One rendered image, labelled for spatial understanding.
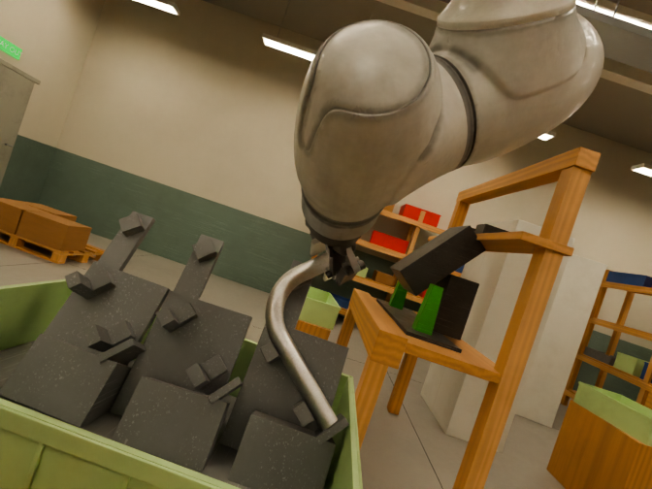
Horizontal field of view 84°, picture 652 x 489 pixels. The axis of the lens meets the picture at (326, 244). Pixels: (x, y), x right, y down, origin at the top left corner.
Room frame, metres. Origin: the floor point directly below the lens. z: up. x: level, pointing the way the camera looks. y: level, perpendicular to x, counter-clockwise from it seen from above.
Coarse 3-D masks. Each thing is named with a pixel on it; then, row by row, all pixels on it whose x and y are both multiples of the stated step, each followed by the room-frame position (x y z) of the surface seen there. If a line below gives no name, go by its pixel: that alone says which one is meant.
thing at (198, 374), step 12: (156, 312) 0.55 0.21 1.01; (168, 312) 0.56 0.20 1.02; (180, 312) 0.59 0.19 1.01; (192, 312) 0.60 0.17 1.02; (168, 324) 0.56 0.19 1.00; (180, 324) 0.60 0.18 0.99; (216, 360) 0.58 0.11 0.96; (192, 372) 0.53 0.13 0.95; (204, 372) 0.56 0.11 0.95; (216, 372) 0.57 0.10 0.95; (192, 384) 0.52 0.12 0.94; (204, 384) 0.56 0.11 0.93
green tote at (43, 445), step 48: (0, 288) 0.58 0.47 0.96; (48, 288) 0.68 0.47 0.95; (0, 336) 0.61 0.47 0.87; (0, 432) 0.33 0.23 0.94; (48, 432) 0.33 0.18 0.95; (0, 480) 0.33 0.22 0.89; (48, 480) 0.33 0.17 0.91; (96, 480) 0.33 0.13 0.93; (144, 480) 0.32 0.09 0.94; (192, 480) 0.32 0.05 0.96; (336, 480) 0.49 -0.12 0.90
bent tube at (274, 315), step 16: (320, 256) 0.62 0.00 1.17; (288, 272) 0.61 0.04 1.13; (304, 272) 0.60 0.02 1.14; (320, 272) 0.62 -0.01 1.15; (288, 288) 0.60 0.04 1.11; (272, 304) 0.58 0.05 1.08; (272, 320) 0.57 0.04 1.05; (272, 336) 0.57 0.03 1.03; (288, 336) 0.57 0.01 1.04; (288, 352) 0.56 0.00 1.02; (288, 368) 0.56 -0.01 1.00; (304, 368) 0.56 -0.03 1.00; (304, 384) 0.55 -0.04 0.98; (304, 400) 0.55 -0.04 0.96; (320, 400) 0.54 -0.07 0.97; (320, 416) 0.53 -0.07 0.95; (336, 416) 0.54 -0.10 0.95
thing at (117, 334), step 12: (72, 276) 0.58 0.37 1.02; (96, 276) 0.62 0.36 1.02; (108, 276) 0.62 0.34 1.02; (72, 288) 0.58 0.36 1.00; (84, 288) 0.59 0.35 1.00; (96, 288) 0.61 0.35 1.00; (108, 288) 0.63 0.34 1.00; (96, 324) 0.55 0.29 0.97; (120, 324) 0.59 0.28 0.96; (84, 336) 0.54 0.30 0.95; (96, 336) 0.54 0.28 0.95; (108, 336) 0.58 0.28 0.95; (120, 336) 0.58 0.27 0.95; (132, 336) 0.59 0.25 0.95; (96, 348) 0.56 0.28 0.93; (108, 348) 0.58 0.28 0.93
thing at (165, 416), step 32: (192, 256) 0.66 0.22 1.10; (192, 288) 0.63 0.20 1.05; (192, 320) 0.61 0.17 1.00; (224, 320) 0.62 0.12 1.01; (160, 352) 0.58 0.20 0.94; (192, 352) 0.59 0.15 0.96; (224, 352) 0.60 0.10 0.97; (128, 384) 0.56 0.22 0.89; (160, 384) 0.52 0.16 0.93; (224, 384) 0.58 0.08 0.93; (128, 416) 0.50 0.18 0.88; (160, 416) 0.50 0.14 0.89; (192, 416) 0.51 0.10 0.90; (224, 416) 0.56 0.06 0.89; (160, 448) 0.49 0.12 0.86; (192, 448) 0.49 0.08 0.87
